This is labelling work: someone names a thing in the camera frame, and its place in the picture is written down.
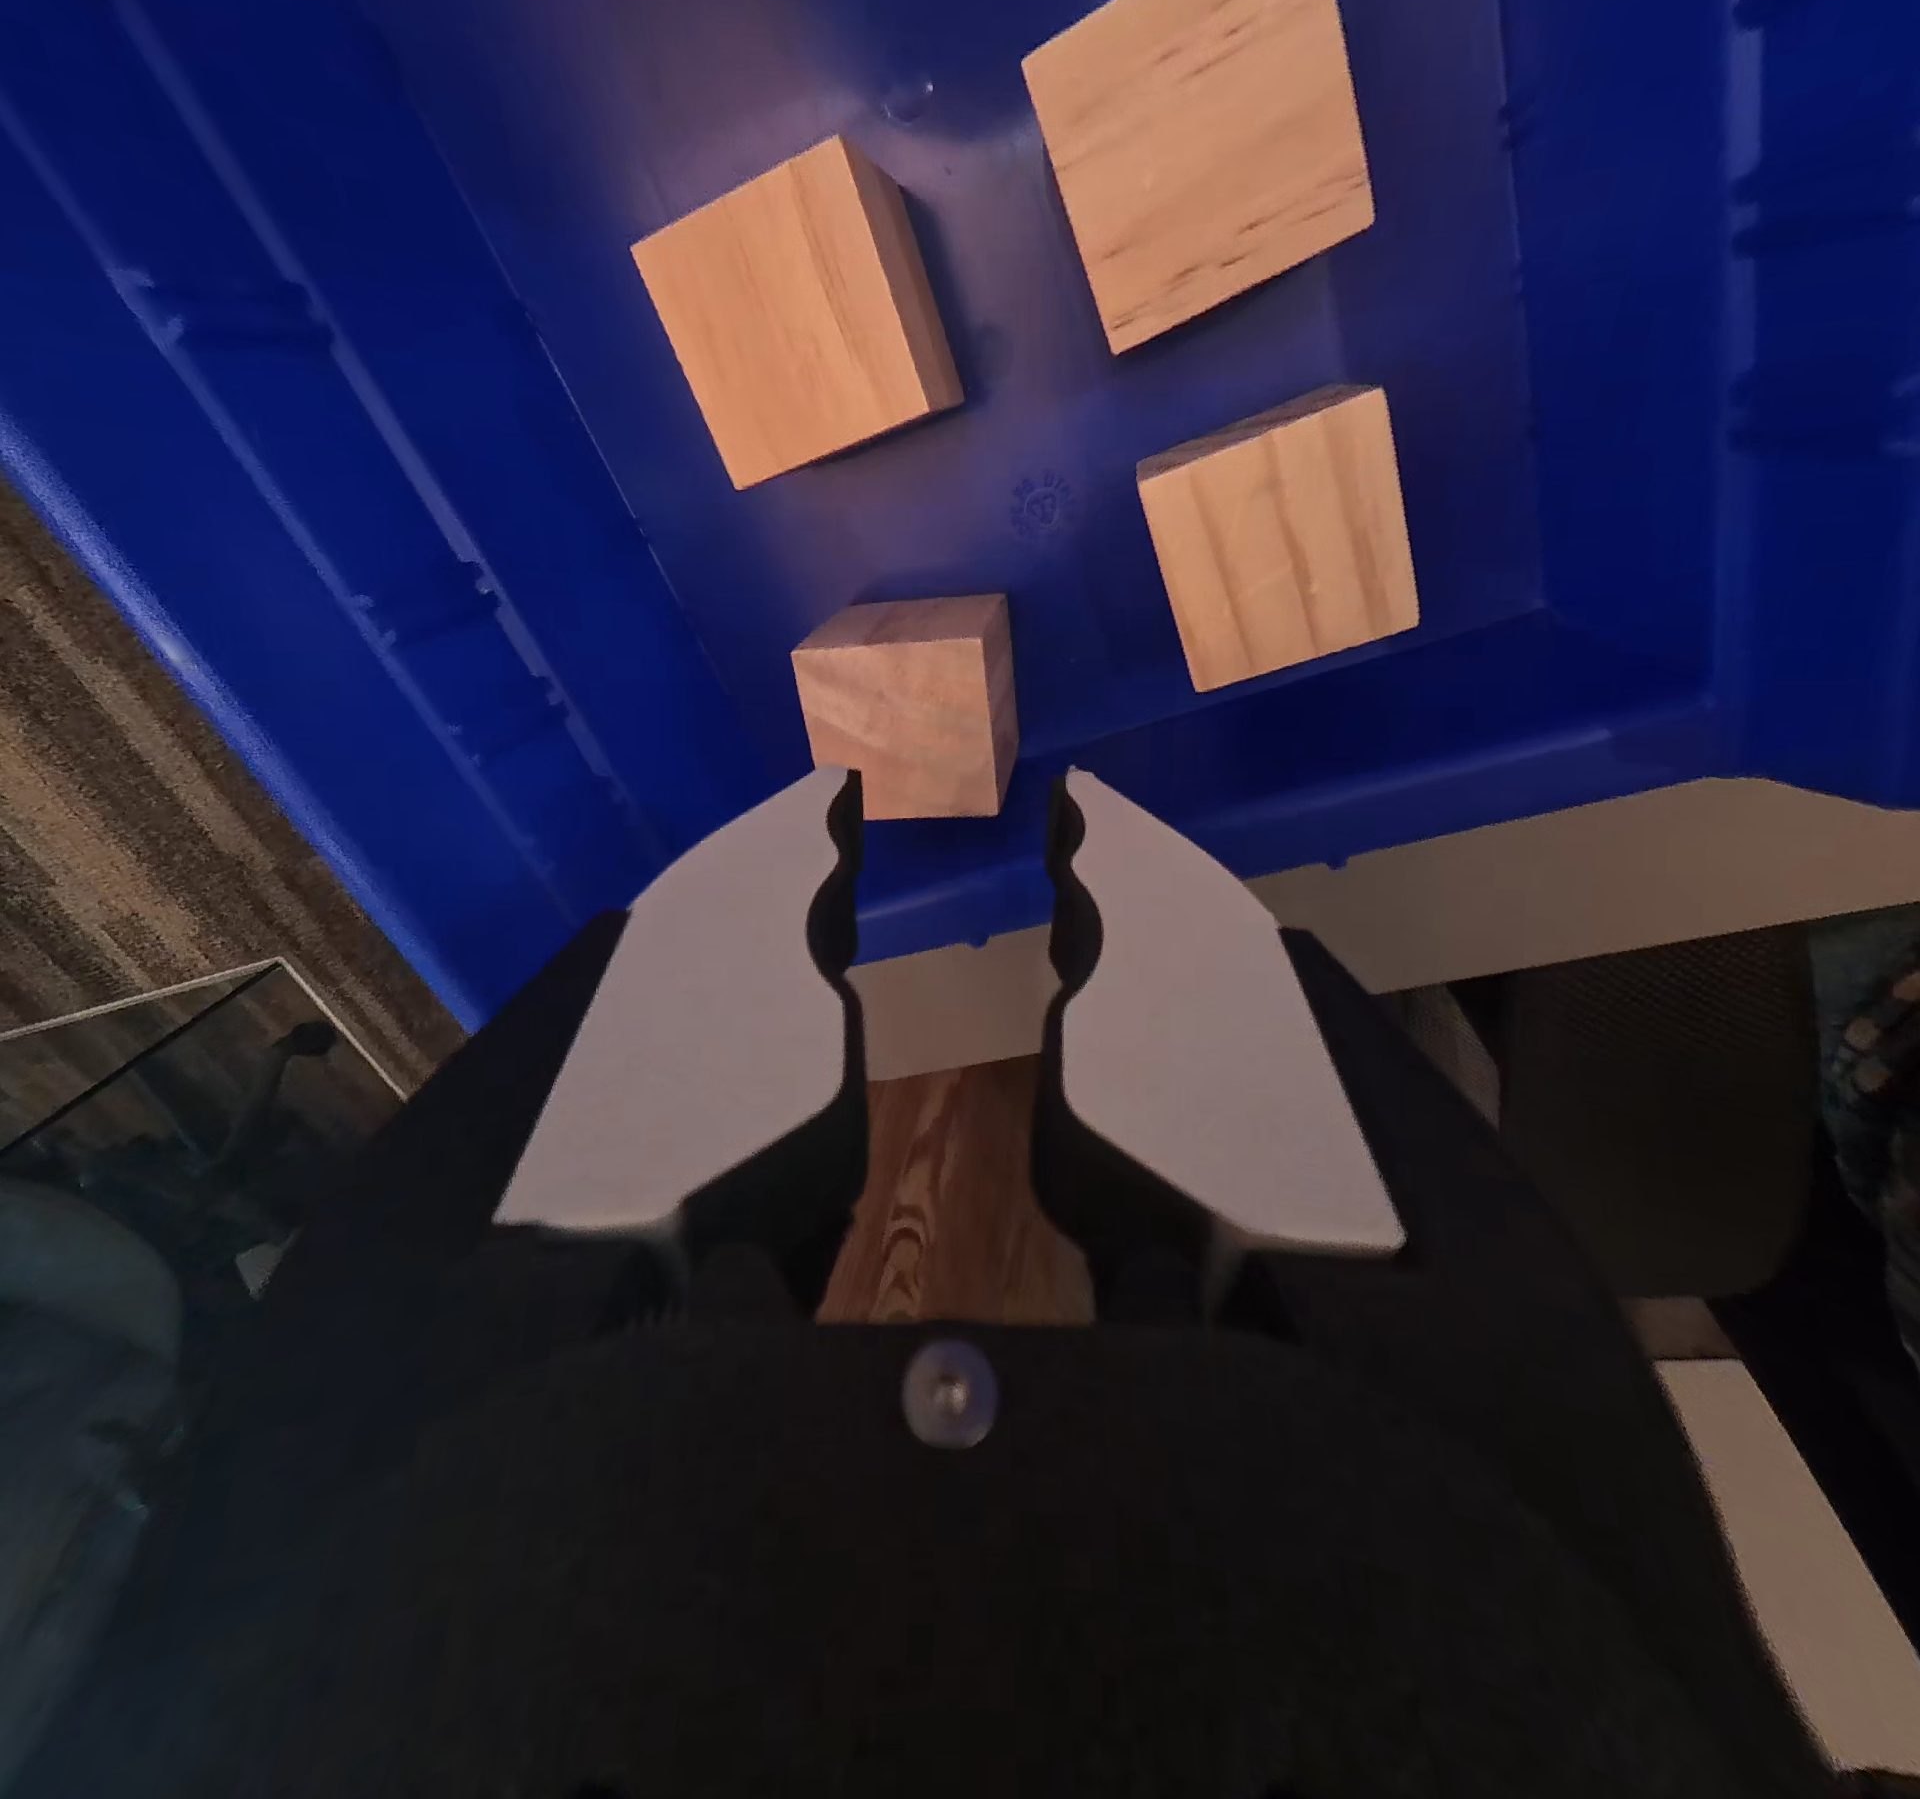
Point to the blue plastic bin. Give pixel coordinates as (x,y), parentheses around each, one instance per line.
(448,329)

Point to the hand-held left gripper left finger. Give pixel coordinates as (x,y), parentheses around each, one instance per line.
(690,1050)

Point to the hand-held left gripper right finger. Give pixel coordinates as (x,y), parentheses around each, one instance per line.
(1216,1065)

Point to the wooden cube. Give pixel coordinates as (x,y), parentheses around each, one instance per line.
(1274,539)
(909,705)
(793,315)
(1198,120)

